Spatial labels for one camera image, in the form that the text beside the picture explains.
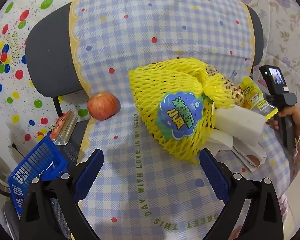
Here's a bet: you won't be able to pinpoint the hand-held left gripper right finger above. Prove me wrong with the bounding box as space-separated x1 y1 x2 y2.
199 148 284 240

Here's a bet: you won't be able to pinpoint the dotted plastic sheet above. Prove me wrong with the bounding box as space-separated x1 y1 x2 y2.
0 0 108 155

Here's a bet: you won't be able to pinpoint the blue checkered cloth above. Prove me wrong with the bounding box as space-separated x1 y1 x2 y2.
69 0 294 240

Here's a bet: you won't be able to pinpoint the red apple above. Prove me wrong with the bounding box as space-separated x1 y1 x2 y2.
87 92 121 121

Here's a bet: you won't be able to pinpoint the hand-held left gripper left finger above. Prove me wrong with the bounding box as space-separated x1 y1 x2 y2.
19 148 105 240

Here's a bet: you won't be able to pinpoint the white tissue paper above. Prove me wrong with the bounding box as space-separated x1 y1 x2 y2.
205 129 234 157

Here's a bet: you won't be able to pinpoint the orange foil pouch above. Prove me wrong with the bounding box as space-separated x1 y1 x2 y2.
49 110 78 145

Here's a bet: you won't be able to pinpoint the yellow snack wrapper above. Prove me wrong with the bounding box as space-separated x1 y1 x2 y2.
239 77 278 122

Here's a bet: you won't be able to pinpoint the woven bamboo basket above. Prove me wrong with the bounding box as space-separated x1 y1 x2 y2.
206 65 244 107

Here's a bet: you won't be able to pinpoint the yellow foam net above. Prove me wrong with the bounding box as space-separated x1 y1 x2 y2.
129 57 238 165

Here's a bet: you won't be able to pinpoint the person's right hand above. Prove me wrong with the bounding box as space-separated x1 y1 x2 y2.
267 105 300 131

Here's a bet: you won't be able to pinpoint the floral plastic sheet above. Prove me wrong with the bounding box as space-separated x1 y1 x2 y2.
234 0 300 120

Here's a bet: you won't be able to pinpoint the white foam block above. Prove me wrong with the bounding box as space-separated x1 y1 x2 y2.
215 104 268 143

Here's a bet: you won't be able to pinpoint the blue plastic basket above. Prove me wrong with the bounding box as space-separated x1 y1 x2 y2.
8 133 68 216

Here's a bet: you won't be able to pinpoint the white printed paper packet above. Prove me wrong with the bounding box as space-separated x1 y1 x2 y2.
231 139 267 173

